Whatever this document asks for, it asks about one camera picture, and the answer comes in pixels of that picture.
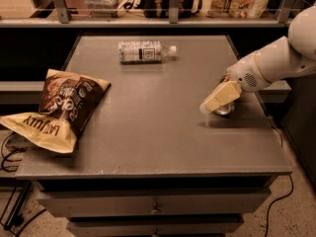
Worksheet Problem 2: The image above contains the black cables left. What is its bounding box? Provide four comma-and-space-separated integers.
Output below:
0, 131, 47, 237

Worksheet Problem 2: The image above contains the brown yellow chip bag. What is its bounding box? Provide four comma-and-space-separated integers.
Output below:
0, 69, 111, 153

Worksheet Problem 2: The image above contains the colourful snack bag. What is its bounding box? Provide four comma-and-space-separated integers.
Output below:
207, 0, 269, 19

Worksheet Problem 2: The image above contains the black backpack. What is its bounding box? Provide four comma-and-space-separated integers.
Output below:
136, 0, 202, 18

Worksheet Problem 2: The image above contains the grey metal shelf rail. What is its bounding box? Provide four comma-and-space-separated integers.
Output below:
0, 0, 316, 29

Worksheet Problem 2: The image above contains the black floor cable right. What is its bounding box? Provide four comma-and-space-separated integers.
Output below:
264, 174, 295, 237

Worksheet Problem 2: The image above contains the orange soda can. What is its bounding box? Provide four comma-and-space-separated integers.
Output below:
214, 102, 235, 116

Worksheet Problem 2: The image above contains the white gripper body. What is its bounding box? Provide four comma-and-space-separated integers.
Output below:
227, 51, 271, 92

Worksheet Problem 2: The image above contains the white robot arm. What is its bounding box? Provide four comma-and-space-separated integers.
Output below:
199, 6, 316, 115

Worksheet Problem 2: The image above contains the grey drawer cabinet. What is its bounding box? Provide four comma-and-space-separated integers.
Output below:
17, 36, 291, 237

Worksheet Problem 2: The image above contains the clear plastic water bottle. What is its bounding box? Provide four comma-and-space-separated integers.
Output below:
118, 40, 177, 63

